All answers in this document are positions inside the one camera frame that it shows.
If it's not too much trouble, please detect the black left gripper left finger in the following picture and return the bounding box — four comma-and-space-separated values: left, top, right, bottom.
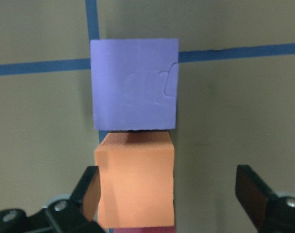
0, 166, 105, 233

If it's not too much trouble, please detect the red foam cube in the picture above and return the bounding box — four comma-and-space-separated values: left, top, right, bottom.
114, 226, 176, 233

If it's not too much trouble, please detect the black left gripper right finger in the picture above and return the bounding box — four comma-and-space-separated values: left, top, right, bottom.
235, 165, 295, 233

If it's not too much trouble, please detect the orange foam cube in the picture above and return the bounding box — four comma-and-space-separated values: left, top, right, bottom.
95, 132, 175, 228

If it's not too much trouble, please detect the purple foam cube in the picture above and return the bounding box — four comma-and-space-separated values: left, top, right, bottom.
90, 38, 179, 131

